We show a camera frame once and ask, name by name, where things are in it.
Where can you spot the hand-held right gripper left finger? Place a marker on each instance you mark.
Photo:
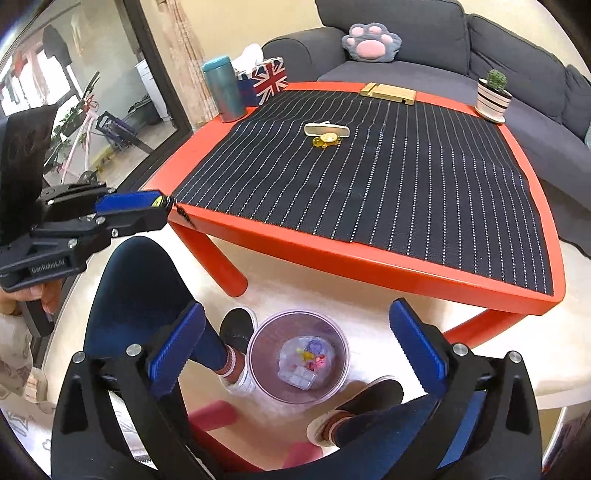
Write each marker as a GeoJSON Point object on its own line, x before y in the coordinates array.
{"type": "Point", "coordinates": [178, 350]}

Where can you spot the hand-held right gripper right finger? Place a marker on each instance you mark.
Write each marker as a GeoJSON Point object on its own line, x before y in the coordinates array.
{"type": "Point", "coordinates": [418, 350]}

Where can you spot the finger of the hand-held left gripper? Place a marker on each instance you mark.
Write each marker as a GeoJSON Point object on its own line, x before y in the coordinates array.
{"type": "Point", "coordinates": [129, 201]}
{"type": "Point", "coordinates": [138, 220]}

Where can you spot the pink round waste bin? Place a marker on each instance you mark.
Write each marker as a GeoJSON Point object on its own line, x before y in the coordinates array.
{"type": "Point", "coordinates": [265, 360]}

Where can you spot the pink fluffy scrunchie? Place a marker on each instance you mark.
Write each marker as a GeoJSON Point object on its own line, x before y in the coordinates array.
{"type": "Point", "coordinates": [318, 362]}

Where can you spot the pale square box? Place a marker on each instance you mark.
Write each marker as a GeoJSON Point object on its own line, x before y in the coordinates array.
{"type": "Point", "coordinates": [302, 377]}

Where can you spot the person's left hand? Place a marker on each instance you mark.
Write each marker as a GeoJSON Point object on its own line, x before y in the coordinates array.
{"type": "Point", "coordinates": [51, 297]}

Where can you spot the person's left shoe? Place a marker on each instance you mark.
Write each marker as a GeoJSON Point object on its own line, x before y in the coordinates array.
{"type": "Point", "coordinates": [238, 330]}

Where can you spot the person's shoe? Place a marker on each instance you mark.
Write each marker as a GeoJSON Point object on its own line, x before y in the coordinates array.
{"type": "Point", "coordinates": [238, 330]}
{"type": "Point", "coordinates": [369, 399]}

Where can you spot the person's right shoe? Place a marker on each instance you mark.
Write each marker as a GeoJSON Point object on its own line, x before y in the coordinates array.
{"type": "Point", "coordinates": [369, 399]}

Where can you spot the pink plastic stool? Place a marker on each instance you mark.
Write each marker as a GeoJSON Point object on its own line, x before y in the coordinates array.
{"type": "Point", "coordinates": [214, 415]}

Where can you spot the pink white bicycle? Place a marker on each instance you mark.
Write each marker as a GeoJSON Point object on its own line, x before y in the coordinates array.
{"type": "Point", "coordinates": [87, 138]}

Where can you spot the person's right leg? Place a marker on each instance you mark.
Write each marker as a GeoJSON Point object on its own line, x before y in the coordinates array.
{"type": "Point", "coordinates": [392, 434]}

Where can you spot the red table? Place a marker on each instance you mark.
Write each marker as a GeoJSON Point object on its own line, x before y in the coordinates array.
{"type": "Point", "coordinates": [369, 265]}

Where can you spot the crumpled clear plastic bag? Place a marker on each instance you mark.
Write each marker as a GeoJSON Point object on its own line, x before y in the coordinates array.
{"type": "Point", "coordinates": [288, 355]}

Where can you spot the white cabinet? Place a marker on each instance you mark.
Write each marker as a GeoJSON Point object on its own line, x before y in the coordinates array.
{"type": "Point", "coordinates": [152, 90]}

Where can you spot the teal thermos bottle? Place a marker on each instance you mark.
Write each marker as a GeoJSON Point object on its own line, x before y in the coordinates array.
{"type": "Point", "coordinates": [224, 87]}

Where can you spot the beige curtain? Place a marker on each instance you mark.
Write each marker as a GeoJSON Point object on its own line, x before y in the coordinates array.
{"type": "Point", "coordinates": [189, 60]}

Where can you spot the black striped table mat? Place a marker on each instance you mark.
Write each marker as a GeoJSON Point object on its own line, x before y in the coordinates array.
{"type": "Point", "coordinates": [369, 184]}

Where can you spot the flag print tissue box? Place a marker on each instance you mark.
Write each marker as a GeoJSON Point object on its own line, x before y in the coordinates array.
{"type": "Point", "coordinates": [270, 81]}

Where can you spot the yellow small toy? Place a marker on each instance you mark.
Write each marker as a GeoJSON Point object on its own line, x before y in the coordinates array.
{"type": "Point", "coordinates": [327, 140]}

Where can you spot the white plastic clip tool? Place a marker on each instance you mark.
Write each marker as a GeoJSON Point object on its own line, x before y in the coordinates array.
{"type": "Point", "coordinates": [325, 128]}

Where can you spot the wooden phone stand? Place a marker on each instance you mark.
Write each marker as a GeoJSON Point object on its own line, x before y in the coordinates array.
{"type": "Point", "coordinates": [388, 93]}

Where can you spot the cactus in striped pot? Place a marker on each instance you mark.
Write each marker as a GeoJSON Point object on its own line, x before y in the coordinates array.
{"type": "Point", "coordinates": [493, 101]}

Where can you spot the light blue cushion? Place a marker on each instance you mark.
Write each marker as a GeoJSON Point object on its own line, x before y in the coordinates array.
{"type": "Point", "coordinates": [588, 134]}

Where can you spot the grey pink paw cushion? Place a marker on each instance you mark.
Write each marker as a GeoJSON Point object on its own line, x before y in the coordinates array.
{"type": "Point", "coordinates": [371, 44]}

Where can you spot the dark grey sofa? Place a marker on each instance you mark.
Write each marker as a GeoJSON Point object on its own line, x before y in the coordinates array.
{"type": "Point", "coordinates": [415, 50]}

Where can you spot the dark glass door frame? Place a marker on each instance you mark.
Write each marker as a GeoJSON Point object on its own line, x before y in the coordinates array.
{"type": "Point", "coordinates": [157, 69]}

